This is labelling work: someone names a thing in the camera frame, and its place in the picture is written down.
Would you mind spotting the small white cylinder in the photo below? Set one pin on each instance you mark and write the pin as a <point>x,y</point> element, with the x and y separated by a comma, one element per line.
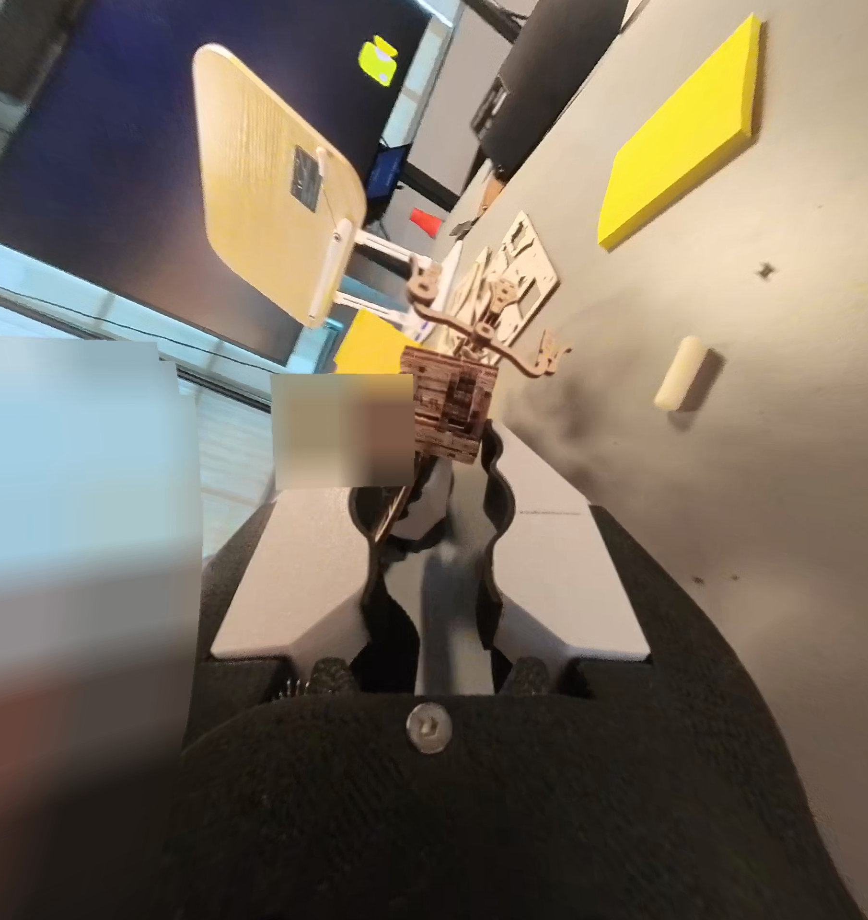
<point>679,374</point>

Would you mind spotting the silver ventilation duct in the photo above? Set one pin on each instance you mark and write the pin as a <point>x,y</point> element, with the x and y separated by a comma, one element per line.
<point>17,43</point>

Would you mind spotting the large window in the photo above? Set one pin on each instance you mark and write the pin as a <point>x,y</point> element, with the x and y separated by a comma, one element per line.
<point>232,445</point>

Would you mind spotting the black case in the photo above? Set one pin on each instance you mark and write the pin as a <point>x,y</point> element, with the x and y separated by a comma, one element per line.
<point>549,86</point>

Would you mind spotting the small blue-lit monitor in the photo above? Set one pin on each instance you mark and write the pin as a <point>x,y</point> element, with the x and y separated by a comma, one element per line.
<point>387,172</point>

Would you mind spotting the large dark display screen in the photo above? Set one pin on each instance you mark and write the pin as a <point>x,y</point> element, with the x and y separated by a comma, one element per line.
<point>117,144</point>

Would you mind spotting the wooden bicycle model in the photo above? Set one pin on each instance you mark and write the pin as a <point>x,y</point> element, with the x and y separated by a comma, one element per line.
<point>448,417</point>

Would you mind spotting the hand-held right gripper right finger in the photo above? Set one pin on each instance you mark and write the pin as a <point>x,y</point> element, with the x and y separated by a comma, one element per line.
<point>570,575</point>

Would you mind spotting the red cup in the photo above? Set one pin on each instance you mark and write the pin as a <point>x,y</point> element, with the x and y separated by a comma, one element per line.
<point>425,221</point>

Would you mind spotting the yellow plastic bin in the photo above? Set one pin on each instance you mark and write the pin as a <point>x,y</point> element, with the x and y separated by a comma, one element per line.
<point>369,345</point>

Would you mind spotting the yellow paper pad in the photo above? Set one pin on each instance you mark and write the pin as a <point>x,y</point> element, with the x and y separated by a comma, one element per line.
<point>678,136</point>

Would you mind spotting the black light stand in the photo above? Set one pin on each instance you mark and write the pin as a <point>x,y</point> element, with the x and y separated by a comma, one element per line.
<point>225,388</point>

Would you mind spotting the small dark wooden piece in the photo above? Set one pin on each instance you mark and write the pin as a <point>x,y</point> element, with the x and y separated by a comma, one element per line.
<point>767,271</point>

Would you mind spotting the wooden book stand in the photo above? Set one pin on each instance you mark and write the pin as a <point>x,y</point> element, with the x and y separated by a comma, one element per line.
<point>261,180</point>

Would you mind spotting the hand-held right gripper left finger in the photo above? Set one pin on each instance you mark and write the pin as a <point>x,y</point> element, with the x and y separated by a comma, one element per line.
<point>290,575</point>

